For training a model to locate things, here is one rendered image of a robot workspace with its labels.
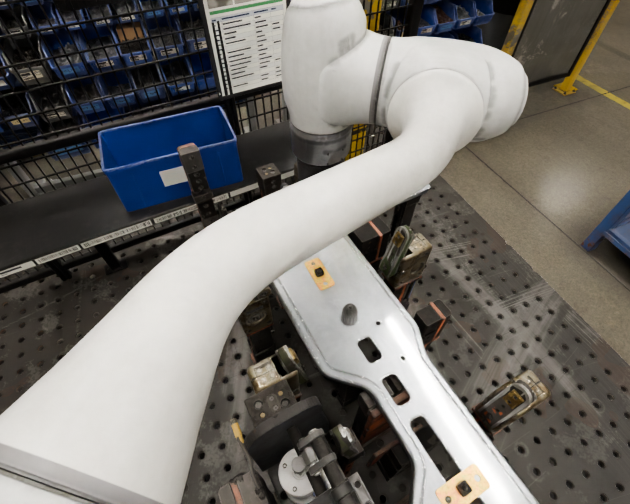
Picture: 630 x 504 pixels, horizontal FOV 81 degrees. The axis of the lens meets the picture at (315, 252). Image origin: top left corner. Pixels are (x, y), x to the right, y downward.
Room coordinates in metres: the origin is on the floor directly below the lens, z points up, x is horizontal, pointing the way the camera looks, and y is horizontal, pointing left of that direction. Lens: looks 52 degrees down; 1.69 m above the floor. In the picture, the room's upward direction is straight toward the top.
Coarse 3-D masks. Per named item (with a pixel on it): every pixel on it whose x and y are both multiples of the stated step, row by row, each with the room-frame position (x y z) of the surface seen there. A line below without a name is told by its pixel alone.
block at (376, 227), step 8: (368, 224) 0.64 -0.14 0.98; (376, 224) 0.64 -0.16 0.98; (384, 224) 0.64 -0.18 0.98; (352, 232) 0.62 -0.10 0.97; (360, 232) 0.62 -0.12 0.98; (368, 232) 0.62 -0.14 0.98; (376, 232) 0.62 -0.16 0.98; (384, 232) 0.62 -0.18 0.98; (352, 240) 0.62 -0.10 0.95; (360, 240) 0.59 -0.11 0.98; (368, 240) 0.59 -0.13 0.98; (376, 240) 0.60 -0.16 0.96; (384, 240) 0.61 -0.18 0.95; (360, 248) 0.59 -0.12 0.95; (368, 248) 0.60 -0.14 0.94; (376, 248) 0.61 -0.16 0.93; (384, 248) 0.62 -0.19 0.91; (368, 256) 0.59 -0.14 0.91; (376, 256) 0.61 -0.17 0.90; (376, 264) 0.62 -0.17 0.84
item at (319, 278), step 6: (318, 258) 0.52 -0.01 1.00; (306, 264) 0.50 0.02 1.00; (318, 264) 0.50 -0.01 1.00; (312, 270) 0.48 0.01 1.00; (324, 270) 0.48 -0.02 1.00; (312, 276) 0.47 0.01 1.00; (318, 276) 0.47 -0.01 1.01; (324, 276) 0.47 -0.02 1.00; (330, 276) 0.47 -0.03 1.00; (318, 282) 0.45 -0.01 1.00; (330, 282) 0.45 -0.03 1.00; (324, 288) 0.44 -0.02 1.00
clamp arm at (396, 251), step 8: (400, 232) 0.51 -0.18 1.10; (408, 232) 0.50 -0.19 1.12; (392, 240) 0.51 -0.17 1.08; (400, 240) 0.49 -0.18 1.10; (408, 240) 0.49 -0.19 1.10; (392, 248) 0.50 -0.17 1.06; (400, 248) 0.49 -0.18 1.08; (408, 248) 0.49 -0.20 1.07; (384, 256) 0.51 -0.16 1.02; (392, 256) 0.49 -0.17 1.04; (400, 256) 0.49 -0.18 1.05; (384, 264) 0.50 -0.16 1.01; (392, 264) 0.48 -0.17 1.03; (384, 272) 0.49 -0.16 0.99; (392, 272) 0.48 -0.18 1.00
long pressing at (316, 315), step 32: (320, 256) 0.53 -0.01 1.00; (352, 256) 0.53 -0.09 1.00; (288, 288) 0.44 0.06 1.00; (352, 288) 0.44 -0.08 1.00; (384, 288) 0.44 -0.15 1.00; (320, 320) 0.36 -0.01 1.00; (384, 320) 0.36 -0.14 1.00; (320, 352) 0.29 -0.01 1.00; (352, 352) 0.29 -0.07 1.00; (384, 352) 0.29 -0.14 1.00; (416, 352) 0.29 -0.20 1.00; (352, 384) 0.23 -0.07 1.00; (416, 384) 0.23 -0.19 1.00; (448, 384) 0.23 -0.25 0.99; (384, 416) 0.17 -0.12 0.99; (416, 416) 0.17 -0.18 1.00; (448, 416) 0.17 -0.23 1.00; (416, 448) 0.12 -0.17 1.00; (448, 448) 0.12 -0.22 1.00; (480, 448) 0.12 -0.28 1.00; (416, 480) 0.08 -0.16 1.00; (512, 480) 0.08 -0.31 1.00
